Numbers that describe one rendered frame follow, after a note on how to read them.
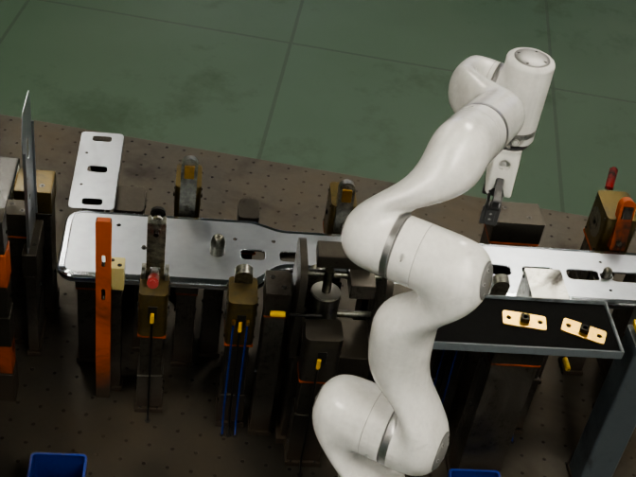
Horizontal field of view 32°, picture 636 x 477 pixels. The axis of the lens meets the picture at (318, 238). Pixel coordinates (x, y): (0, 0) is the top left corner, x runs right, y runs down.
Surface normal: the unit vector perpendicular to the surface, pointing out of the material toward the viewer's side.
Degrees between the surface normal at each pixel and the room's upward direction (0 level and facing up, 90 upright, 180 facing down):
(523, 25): 0
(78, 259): 0
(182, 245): 0
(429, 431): 61
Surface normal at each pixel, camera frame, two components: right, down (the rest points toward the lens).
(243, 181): 0.12, -0.76
